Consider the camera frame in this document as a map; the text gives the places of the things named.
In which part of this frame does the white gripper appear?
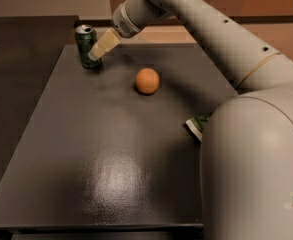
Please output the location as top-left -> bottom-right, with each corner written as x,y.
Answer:
88,2 -> 143,61

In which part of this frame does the green soda can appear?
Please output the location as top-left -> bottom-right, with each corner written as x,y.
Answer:
75,24 -> 101,69

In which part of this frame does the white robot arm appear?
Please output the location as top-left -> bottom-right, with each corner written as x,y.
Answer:
89,0 -> 293,240

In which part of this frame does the orange fruit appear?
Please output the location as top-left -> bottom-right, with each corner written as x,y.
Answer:
135,68 -> 160,95

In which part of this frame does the green Kettle chips bag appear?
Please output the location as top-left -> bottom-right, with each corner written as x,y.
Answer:
186,113 -> 211,141

